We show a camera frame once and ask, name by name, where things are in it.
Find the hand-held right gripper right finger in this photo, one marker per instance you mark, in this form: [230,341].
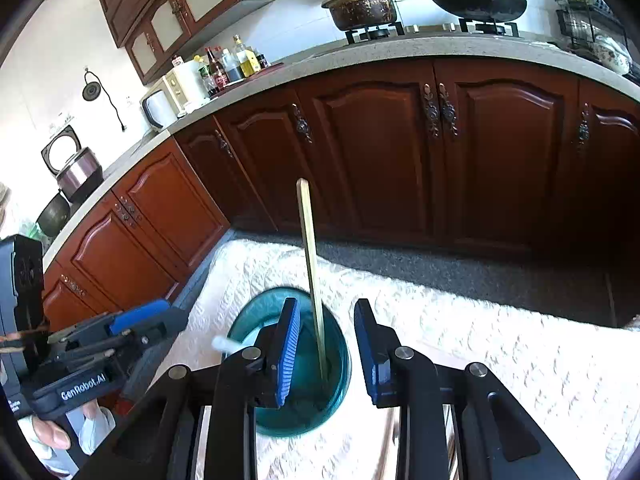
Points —
[367,355]

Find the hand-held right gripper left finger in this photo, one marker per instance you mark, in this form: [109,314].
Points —
[287,350]

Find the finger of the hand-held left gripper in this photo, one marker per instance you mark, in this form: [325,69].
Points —
[140,314]
[90,345]

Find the teal plastic cup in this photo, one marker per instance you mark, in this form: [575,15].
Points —
[335,360]

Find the light bamboo chopstick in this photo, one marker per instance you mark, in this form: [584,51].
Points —
[310,260]

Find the person's left hand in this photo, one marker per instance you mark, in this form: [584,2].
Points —
[50,432]

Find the white plastic spoon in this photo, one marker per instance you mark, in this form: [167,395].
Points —
[222,344]

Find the black cooking pot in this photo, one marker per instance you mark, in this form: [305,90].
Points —
[52,215]

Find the cream quilted cloth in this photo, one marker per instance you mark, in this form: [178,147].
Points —
[450,320]

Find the silver rice cooker open lid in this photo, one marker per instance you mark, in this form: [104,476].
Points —
[77,172]

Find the steel electric kettle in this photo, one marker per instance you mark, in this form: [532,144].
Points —
[157,110]

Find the brown wooden base cabinet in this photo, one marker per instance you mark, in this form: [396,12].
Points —
[375,150]

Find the cream countertop appliance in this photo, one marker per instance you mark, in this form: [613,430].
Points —
[187,85]

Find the dark sauce bottle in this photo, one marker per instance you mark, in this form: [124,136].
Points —
[216,72]

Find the yellow oil bottle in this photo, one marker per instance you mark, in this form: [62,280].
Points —
[245,62]

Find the grey kitchen countertop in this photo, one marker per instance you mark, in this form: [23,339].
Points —
[350,52]

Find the gas stove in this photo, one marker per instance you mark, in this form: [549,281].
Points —
[430,29]

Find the stained metal cooking pot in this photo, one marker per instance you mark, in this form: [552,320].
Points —
[360,7]

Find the floral ceramic bowl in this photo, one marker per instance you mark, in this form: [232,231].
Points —
[612,55]

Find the black round wall plug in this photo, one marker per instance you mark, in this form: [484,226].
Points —
[91,91]

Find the brown wooden wall cabinet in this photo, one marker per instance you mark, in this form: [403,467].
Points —
[165,15]

